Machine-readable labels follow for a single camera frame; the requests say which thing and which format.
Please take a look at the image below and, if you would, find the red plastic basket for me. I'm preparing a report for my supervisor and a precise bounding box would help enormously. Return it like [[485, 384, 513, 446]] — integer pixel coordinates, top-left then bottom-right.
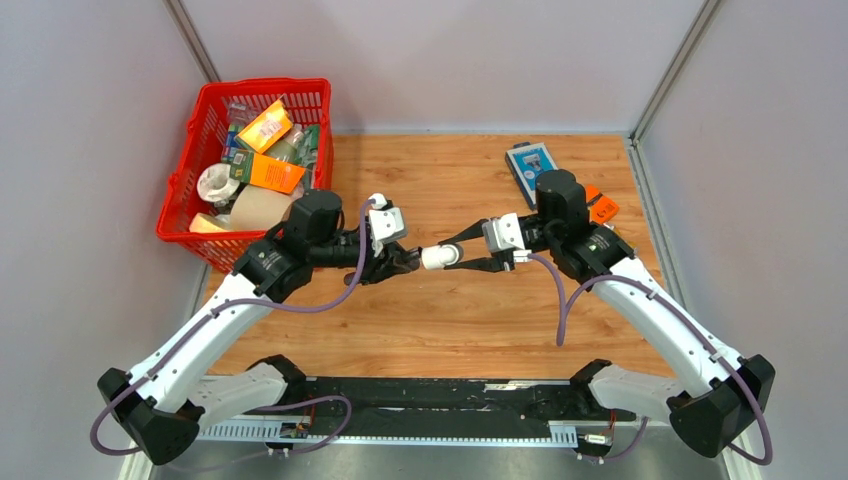
[[156, 77, 334, 273]]

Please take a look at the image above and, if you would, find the purple cable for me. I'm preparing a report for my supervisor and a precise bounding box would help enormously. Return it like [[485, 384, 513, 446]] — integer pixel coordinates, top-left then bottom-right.
[[526, 252, 775, 467], [89, 198, 392, 458]]

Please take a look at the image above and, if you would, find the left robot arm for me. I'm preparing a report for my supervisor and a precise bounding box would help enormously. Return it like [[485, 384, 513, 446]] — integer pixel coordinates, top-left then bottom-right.
[[89, 189, 417, 465]]

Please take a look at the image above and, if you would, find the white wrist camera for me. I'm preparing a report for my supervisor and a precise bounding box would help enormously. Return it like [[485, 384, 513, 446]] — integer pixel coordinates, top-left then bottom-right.
[[367, 193, 408, 257], [482, 213, 519, 253]]

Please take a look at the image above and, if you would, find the yellow orange box in basket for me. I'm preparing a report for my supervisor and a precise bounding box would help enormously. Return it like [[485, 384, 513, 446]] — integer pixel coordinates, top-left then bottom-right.
[[236, 99, 293, 154]]

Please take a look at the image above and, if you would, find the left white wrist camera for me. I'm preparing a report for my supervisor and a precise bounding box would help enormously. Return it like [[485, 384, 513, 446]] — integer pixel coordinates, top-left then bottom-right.
[[367, 193, 408, 257]]

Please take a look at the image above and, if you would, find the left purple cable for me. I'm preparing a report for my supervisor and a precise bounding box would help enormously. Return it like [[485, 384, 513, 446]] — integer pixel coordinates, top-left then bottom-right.
[[89, 198, 392, 458]]

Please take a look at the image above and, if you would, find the orange product package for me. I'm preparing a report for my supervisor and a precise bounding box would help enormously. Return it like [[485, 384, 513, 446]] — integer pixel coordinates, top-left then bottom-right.
[[585, 185, 620, 224]]

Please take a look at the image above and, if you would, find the white PVC elbow fitting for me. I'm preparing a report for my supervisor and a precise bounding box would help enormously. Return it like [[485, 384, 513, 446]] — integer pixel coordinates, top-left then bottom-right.
[[420, 244, 463, 270]]

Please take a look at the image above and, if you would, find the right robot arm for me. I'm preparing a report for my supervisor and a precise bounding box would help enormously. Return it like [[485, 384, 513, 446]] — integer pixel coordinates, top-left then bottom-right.
[[421, 170, 776, 466]]

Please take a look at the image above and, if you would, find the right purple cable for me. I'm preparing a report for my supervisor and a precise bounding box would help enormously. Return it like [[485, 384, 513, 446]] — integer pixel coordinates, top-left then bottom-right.
[[526, 252, 775, 467]]

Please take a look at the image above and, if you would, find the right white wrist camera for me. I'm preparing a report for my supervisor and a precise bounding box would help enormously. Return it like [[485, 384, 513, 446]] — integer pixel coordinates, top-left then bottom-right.
[[482, 213, 519, 253]]

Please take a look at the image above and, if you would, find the green packet in basket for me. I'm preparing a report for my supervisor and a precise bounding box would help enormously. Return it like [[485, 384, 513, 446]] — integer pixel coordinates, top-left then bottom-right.
[[293, 124, 321, 168]]

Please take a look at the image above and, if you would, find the orange green box in basket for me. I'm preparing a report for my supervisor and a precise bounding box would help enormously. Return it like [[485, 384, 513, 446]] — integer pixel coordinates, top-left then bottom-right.
[[229, 149, 306, 194]]

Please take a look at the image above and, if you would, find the white tape roll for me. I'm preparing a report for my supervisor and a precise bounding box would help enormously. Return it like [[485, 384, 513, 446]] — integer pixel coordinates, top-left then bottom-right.
[[196, 163, 240, 203]]

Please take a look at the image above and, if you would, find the blue product box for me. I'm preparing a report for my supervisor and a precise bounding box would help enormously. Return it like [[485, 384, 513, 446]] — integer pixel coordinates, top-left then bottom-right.
[[505, 142, 559, 210]]

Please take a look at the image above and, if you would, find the beige tape roll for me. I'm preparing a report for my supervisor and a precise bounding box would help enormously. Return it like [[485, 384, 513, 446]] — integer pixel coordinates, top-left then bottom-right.
[[230, 185, 300, 231]]

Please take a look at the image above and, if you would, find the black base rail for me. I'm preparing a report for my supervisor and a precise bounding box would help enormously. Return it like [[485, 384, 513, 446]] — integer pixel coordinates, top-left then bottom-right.
[[274, 377, 636, 439]]

